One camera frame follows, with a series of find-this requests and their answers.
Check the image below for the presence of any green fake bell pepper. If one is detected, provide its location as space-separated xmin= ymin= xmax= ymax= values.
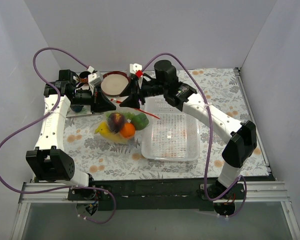
xmin=130 ymin=113 xmax=150 ymax=131

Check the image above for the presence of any clear zip top bag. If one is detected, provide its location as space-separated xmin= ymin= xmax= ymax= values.
xmin=90 ymin=98 xmax=161 ymax=145

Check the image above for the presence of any yellow fake banana bunch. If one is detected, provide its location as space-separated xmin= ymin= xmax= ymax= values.
xmin=94 ymin=121 xmax=127 ymax=144

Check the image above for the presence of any orange fake fruit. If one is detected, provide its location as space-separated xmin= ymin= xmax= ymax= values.
xmin=119 ymin=122 xmax=136 ymax=139

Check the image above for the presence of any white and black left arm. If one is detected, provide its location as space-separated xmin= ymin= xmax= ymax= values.
xmin=25 ymin=66 xmax=116 ymax=200

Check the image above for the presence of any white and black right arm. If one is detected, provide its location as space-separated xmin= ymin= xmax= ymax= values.
xmin=120 ymin=60 xmax=257 ymax=201

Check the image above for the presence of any dark blue ceramic cup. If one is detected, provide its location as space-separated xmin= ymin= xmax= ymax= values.
xmin=70 ymin=105 xmax=84 ymax=113

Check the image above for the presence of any floral serving tray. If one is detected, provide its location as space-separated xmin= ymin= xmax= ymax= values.
xmin=66 ymin=94 xmax=126 ymax=118

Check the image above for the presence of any red rimmed beige plate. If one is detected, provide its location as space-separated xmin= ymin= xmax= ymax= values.
xmin=101 ymin=71 xmax=130 ymax=97

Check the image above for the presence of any brown ceramic cup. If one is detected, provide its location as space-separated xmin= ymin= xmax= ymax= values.
xmin=76 ymin=71 xmax=91 ymax=84

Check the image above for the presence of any white perforated plastic basket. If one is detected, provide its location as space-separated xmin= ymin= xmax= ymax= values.
xmin=141 ymin=97 xmax=200 ymax=162

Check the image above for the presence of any floral table mat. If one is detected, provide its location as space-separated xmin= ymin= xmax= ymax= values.
xmin=58 ymin=68 xmax=269 ymax=181

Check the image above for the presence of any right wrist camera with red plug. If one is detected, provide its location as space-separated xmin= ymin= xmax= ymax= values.
xmin=127 ymin=63 xmax=143 ymax=79

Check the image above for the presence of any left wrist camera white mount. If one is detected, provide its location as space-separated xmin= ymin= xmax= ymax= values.
xmin=87 ymin=65 xmax=103 ymax=95

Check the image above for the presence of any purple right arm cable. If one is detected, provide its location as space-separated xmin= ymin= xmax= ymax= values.
xmin=141 ymin=52 xmax=248 ymax=219

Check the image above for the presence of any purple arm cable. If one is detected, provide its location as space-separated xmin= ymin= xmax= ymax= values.
xmin=141 ymin=52 xmax=248 ymax=219
xmin=0 ymin=47 xmax=117 ymax=224

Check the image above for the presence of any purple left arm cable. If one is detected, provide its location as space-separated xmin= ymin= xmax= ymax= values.
xmin=0 ymin=47 xmax=117 ymax=224

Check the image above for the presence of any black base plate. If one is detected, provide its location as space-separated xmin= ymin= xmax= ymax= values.
xmin=67 ymin=179 xmax=246 ymax=212

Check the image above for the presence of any aluminium frame rail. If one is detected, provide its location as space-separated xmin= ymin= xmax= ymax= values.
xmin=19 ymin=179 xmax=290 ymax=203

